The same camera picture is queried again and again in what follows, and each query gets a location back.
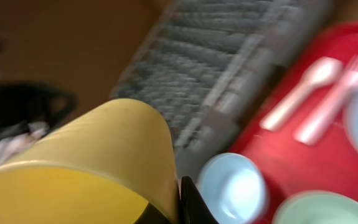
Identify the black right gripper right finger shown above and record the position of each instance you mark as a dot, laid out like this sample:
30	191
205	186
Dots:
193	208

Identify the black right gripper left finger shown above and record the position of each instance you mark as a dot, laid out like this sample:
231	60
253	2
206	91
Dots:
151	215

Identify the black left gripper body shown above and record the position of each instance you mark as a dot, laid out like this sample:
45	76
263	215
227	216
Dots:
22	103

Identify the yellow plastic cup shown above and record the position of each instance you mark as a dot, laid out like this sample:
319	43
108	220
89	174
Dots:
103	167

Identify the light green bowl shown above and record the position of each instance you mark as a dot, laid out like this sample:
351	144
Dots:
317	207

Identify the grey plastic dishwasher rack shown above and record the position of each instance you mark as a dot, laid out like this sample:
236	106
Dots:
204	63

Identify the light blue bowl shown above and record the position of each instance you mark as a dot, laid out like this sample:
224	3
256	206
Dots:
233	189

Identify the red plastic tray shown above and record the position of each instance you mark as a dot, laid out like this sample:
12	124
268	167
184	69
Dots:
289	166

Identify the white plastic spoon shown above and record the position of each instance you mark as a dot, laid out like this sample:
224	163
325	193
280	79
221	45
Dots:
321	73

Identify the white plastic fork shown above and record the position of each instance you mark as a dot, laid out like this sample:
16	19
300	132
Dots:
314	126

